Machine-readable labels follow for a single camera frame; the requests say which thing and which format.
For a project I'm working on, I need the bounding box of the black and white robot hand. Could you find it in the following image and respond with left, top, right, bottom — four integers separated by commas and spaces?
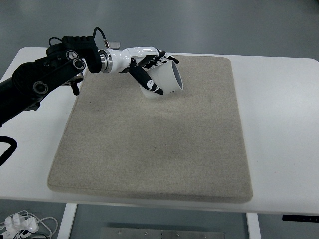
100, 47, 179, 95

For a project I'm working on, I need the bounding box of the white table leg right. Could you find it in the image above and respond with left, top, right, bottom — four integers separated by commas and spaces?
246, 213, 261, 239

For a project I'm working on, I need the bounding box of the beige felt mat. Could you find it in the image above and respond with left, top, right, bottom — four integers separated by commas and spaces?
47, 56, 253, 203

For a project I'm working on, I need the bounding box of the white power strip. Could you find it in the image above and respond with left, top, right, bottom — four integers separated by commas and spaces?
4, 213, 39, 233

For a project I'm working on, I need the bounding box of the grey metal base plate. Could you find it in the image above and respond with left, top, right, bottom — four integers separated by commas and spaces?
100, 227, 225, 239

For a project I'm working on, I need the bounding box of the black sleeved cable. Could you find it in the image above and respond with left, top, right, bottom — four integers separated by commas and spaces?
0, 135, 18, 167

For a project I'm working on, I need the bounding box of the white cup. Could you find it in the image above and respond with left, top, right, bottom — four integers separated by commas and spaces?
140, 61, 183, 99

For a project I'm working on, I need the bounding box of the white table leg left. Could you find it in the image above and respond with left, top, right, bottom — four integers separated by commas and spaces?
57, 203, 78, 239

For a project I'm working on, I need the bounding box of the small grey floor box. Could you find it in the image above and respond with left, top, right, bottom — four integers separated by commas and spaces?
108, 42, 120, 50

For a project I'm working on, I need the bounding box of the black table control panel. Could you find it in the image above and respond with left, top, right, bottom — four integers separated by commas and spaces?
282, 214, 319, 223

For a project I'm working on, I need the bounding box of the white cable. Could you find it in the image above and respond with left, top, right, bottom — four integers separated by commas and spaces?
0, 210, 59, 239

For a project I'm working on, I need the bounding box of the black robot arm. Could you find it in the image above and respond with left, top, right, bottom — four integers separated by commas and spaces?
0, 27, 102, 124

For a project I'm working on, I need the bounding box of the white table leg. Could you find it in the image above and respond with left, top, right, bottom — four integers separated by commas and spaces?
57, 203, 78, 239
246, 213, 261, 239

